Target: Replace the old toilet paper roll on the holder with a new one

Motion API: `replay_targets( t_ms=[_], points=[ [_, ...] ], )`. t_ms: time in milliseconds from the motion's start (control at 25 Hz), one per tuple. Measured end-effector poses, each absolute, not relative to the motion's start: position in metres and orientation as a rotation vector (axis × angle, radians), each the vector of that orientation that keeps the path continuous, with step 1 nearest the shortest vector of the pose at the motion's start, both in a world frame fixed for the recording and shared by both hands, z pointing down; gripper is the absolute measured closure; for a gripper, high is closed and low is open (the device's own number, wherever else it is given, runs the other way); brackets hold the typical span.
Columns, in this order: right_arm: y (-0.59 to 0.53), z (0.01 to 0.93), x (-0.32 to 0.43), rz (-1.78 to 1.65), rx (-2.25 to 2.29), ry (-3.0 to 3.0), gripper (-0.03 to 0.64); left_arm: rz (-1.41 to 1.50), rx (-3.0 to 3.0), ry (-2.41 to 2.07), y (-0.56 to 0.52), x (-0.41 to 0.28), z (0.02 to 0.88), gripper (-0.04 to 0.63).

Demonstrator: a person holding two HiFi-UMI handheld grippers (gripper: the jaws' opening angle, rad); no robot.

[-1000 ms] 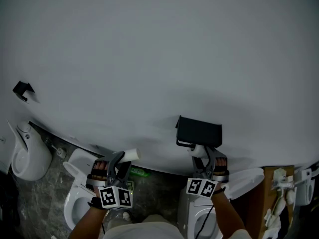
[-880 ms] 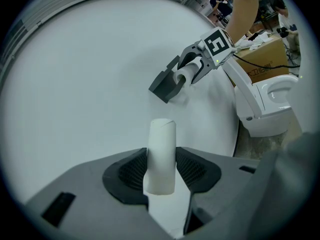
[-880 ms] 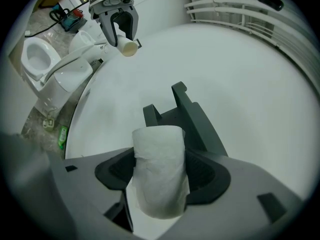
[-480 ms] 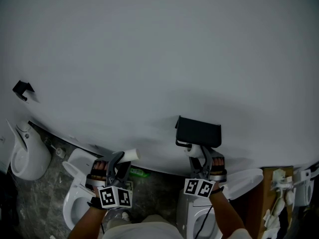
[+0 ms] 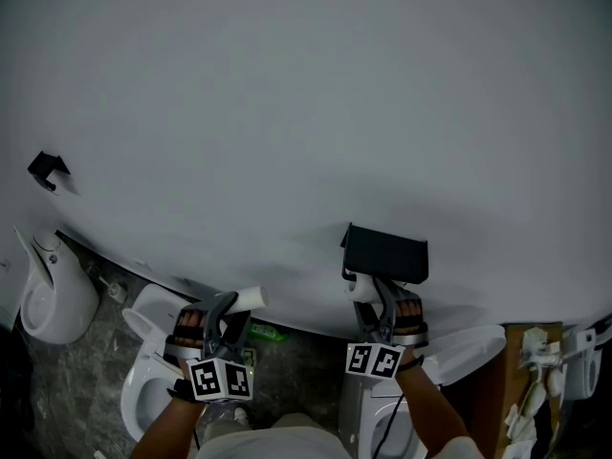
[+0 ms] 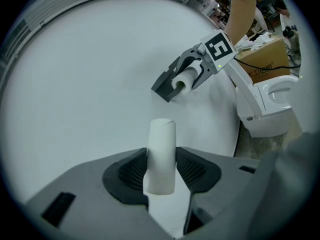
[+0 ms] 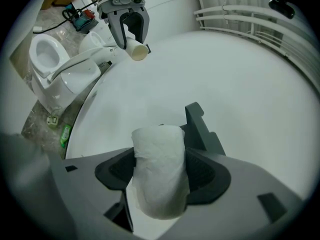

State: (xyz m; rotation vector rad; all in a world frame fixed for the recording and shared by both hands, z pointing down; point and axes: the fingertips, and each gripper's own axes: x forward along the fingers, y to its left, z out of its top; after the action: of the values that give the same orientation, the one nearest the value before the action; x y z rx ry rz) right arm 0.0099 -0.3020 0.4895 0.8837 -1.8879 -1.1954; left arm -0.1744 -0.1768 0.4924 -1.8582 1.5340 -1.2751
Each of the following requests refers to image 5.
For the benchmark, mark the white sneaker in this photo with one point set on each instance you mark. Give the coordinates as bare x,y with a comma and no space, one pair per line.
241,414

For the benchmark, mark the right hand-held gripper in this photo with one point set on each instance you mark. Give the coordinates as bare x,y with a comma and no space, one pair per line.
375,359

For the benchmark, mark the person's left forearm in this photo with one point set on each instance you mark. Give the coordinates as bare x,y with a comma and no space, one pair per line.
167,423

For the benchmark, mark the person's white shirt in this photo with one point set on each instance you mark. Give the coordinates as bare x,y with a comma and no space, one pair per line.
277,440

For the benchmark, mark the small black paper holder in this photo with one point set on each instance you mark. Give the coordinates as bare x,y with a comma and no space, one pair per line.
45,166

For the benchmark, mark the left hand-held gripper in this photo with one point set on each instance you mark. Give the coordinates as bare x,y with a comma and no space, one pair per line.
220,380

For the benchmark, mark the person's left hand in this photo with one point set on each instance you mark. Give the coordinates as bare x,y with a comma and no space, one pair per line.
190,325

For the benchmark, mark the white floor socket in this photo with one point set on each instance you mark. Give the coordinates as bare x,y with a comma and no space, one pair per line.
117,293
248,356

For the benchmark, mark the person's right forearm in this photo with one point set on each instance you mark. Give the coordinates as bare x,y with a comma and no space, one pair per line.
430,414

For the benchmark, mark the brown cardboard box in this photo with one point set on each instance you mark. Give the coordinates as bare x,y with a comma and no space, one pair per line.
516,376

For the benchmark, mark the wide black paper holder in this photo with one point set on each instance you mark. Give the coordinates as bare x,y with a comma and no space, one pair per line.
387,256

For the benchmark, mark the pile of white fittings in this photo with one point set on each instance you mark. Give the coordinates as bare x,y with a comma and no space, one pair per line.
538,376

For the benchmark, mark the person's right hand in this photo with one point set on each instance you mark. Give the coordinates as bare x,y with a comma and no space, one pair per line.
410,316

